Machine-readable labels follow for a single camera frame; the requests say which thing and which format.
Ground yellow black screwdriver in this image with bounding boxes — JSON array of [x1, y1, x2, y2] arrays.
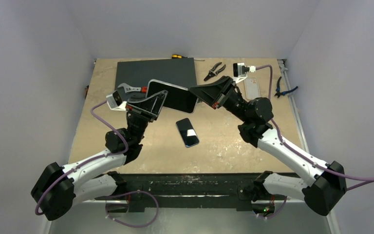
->
[[171, 54, 205, 61]]

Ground red handled adjustable wrench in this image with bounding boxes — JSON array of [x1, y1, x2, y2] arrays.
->
[[117, 83, 148, 94]]

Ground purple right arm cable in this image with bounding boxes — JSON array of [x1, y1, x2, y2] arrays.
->
[[255, 64, 374, 220]]

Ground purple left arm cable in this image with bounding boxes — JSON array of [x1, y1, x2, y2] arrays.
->
[[34, 100, 160, 229]]

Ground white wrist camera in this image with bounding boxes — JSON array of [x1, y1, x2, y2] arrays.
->
[[233, 62, 256, 83], [106, 90, 127, 112]]

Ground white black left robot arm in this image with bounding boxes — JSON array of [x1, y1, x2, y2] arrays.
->
[[31, 90, 168, 221]]

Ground black grey wire stripper pliers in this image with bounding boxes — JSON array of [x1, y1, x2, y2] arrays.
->
[[204, 62, 226, 81]]

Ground blue handled cutting pliers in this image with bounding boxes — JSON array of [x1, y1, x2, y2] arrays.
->
[[274, 76, 299, 99]]

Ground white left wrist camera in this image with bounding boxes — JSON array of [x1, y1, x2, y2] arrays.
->
[[106, 90, 127, 112]]

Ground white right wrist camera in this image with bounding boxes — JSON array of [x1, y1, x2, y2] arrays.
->
[[233, 62, 256, 83]]

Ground blue smartphone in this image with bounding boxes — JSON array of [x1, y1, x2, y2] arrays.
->
[[176, 118, 200, 148]]

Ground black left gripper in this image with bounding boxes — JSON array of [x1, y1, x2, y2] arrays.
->
[[124, 88, 168, 144]]

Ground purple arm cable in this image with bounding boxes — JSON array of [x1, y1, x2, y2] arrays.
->
[[34, 100, 160, 229], [255, 64, 374, 220]]

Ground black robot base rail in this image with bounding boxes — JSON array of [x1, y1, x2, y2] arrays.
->
[[95, 173, 304, 214]]

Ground phone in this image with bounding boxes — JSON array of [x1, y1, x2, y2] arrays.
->
[[243, 78, 261, 100], [147, 79, 197, 114]]

